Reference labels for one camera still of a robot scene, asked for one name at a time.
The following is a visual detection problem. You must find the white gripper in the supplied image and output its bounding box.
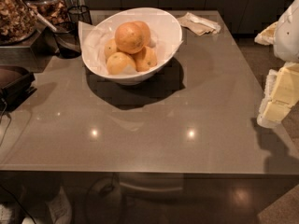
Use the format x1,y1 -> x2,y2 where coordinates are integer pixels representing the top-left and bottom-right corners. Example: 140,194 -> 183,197
254,0 -> 299,129

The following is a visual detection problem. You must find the orange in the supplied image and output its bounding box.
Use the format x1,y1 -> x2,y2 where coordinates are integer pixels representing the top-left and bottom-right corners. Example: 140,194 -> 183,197
104,38 -> 119,59
107,52 -> 136,75
132,46 -> 157,72
135,21 -> 151,46
114,22 -> 145,54

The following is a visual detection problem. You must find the white ceramic bowl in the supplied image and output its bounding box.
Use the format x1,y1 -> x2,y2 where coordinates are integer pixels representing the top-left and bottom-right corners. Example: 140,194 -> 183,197
80,7 -> 184,86

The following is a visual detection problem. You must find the white paper bowl liner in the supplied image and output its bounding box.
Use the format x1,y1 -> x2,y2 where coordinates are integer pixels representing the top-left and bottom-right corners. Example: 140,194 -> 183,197
78,12 -> 184,77

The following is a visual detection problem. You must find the crumpled paper napkin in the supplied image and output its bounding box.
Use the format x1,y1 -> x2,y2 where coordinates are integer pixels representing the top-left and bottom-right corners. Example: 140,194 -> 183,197
178,12 -> 221,35

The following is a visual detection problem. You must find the small glass snack jar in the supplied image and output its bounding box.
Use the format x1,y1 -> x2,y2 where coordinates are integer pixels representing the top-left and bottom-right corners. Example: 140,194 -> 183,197
25,0 -> 69,25

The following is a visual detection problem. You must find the large glass snack jar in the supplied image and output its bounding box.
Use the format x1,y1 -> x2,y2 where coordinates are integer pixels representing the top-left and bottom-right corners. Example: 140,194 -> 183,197
0,0 -> 36,45

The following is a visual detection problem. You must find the black wire basket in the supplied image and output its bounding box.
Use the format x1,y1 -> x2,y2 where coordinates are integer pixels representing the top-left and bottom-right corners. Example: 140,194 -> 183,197
53,6 -> 92,59

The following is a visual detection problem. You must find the black device with cable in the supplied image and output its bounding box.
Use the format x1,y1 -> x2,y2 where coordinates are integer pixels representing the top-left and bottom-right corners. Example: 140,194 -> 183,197
0,65 -> 35,111

